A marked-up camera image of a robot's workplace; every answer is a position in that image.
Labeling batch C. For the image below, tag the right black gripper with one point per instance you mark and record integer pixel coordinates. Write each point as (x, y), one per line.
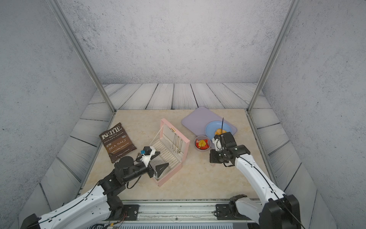
(212, 157)

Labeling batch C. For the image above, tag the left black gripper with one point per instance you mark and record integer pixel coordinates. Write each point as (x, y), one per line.
(159, 167)

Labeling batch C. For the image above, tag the pink jewelry box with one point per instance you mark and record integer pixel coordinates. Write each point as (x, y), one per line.
(173, 146)

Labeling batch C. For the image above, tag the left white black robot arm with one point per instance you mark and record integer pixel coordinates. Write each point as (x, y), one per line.
(102, 201)

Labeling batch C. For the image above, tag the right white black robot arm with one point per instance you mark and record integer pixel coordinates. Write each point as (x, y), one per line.
(276, 209)

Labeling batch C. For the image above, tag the yellow bread roll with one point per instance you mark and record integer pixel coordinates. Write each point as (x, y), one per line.
(220, 131)

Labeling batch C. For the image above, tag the red yellow snack packet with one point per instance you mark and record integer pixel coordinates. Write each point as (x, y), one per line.
(202, 144)

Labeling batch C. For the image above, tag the blue plate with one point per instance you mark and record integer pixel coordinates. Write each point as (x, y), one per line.
(211, 128)

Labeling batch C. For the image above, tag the purple bowl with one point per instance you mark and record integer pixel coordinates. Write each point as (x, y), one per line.
(202, 137)

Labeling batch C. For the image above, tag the lavender cutting board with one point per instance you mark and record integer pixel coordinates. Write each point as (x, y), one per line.
(199, 118)

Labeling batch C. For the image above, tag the brown kettle chips bag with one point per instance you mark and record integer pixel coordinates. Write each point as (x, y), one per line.
(117, 142)

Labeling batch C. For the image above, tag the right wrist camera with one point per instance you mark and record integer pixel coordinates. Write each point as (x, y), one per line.
(226, 138)

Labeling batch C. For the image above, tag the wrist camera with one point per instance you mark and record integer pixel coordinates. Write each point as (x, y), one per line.
(226, 138)
(147, 151)

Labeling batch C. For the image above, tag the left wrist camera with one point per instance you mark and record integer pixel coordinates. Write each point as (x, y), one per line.
(147, 151)

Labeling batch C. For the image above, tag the aluminium mounting rail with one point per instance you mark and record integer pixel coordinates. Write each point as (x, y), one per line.
(177, 211)

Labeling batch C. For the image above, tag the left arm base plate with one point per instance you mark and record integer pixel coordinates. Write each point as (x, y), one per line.
(125, 213)

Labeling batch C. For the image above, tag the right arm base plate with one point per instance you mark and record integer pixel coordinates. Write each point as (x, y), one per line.
(226, 212)

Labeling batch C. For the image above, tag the right metal frame post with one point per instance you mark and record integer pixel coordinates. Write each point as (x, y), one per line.
(274, 53)

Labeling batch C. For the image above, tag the metal frame post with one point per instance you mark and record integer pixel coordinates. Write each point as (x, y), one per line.
(62, 20)
(274, 53)

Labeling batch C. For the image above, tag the left metal frame post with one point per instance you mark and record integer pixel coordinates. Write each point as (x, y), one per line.
(62, 20)

